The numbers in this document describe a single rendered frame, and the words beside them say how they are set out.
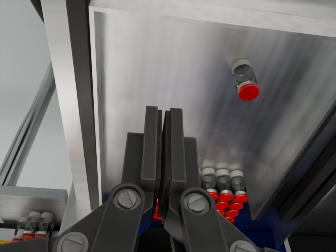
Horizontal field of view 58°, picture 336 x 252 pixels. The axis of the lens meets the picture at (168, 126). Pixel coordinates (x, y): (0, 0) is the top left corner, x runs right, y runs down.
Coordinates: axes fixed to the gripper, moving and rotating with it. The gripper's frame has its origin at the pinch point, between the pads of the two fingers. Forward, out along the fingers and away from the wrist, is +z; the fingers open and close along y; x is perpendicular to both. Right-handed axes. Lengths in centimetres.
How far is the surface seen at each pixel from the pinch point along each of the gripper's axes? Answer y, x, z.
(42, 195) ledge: -17.3, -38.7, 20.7
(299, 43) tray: 14.5, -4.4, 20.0
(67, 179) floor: -47, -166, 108
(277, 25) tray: 10.5, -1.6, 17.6
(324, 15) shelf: 15.8, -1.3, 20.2
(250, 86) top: 9.2, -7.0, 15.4
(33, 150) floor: -64, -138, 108
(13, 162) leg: -32, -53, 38
